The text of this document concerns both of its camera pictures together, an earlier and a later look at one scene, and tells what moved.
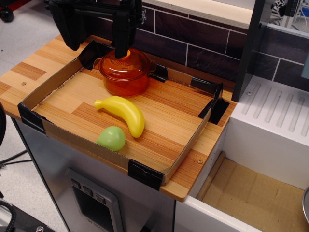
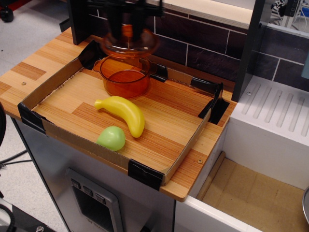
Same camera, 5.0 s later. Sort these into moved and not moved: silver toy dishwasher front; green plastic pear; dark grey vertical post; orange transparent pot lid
Moved: orange transparent pot lid
Not moved: green plastic pear; dark grey vertical post; silver toy dishwasher front
